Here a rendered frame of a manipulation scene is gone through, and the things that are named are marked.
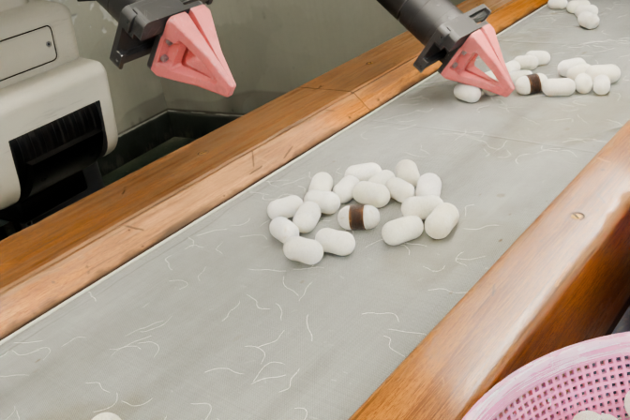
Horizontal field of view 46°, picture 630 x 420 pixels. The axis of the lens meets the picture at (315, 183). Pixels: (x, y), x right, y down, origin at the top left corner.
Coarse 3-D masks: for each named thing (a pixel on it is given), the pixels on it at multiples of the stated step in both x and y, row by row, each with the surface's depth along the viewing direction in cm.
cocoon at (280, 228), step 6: (276, 222) 63; (282, 222) 63; (288, 222) 63; (270, 228) 64; (276, 228) 63; (282, 228) 62; (288, 228) 62; (294, 228) 62; (276, 234) 63; (282, 234) 62; (288, 234) 62; (294, 234) 62; (282, 240) 62
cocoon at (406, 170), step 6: (402, 162) 70; (408, 162) 69; (396, 168) 70; (402, 168) 69; (408, 168) 68; (414, 168) 69; (396, 174) 70; (402, 174) 68; (408, 174) 68; (414, 174) 68; (408, 180) 68; (414, 180) 68; (414, 186) 68
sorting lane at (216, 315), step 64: (384, 128) 84; (448, 128) 81; (512, 128) 78; (576, 128) 76; (256, 192) 74; (448, 192) 67; (512, 192) 65; (192, 256) 64; (256, 256) 62; (384, 256) 59; (448, 256) 57; (64, 320) 58; (128, 320) 56; (192, 320) 55; (256, 320) 54; (320, 320) 52; (384, 320) 51; (0, 384) 52; (64, 384) 50; (128, 384) 49; (192, 384) 48; (256, 384) 47; (320, 384) 46
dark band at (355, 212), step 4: (360, 204) 63; (364, 204) 63; (352, 208) 63; (356, 208) 63; (360, 208) 63; (352, 212) 62; (356, 212) 62; (360, 212) 62; (352, 216) 62; (356, 216) 62; (360, 216) 62; (352, 220) 62; (356, 220) 62; (360, 220) 62; (352, 224) 63; (356, 224) 62; (360, 224) 62; (352, 228) 63; (356, 228) 63; (360, 228) 63; (364, 228) 63
